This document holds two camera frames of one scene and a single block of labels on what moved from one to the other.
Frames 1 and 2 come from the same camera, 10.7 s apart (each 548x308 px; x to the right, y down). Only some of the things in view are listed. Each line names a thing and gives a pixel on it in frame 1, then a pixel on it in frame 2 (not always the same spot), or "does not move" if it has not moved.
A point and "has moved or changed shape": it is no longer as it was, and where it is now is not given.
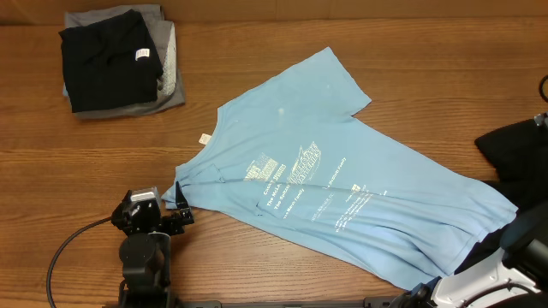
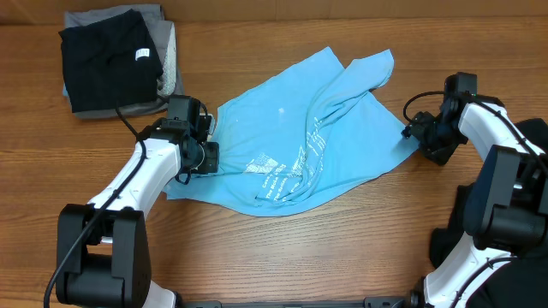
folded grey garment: x=170 y=92 does not move
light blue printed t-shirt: x=289 y=158 has moved or changed shape
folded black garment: x=110 y=62 does not move
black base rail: x=371 y=303 does not move
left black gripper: x=172 y=220 to x=211 y=162
